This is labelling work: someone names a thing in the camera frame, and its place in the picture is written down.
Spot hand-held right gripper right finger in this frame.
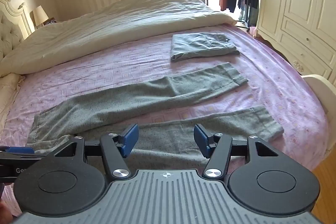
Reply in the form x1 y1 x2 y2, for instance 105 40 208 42
194 124 280 179

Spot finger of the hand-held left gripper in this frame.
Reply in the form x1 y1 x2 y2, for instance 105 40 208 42
0 146 49 161

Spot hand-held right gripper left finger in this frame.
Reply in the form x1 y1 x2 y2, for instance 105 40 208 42
54 124 139 180

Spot grey knit pants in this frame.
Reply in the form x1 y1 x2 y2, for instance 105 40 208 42
28 62 285 174

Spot blue-grey folded pants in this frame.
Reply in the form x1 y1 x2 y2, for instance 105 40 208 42
170 33 240 62

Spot beige blanket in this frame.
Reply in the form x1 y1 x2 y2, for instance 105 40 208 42
0 73 25 136

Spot pink patterned bed sheet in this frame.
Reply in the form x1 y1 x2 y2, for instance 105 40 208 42
0 22 330 216

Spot cream duvet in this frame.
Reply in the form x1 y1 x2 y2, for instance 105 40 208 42
0 0 237 75

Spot cream tufted headboard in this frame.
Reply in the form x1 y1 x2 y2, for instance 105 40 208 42
0 0 34 62

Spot white bed footboard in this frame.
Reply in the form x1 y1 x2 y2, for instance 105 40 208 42
301 74 336 121

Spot bedside lamp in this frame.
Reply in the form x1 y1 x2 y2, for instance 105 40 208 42
32 5 49 28

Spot white wardrobe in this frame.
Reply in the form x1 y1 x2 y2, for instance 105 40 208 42
255 0 336 80

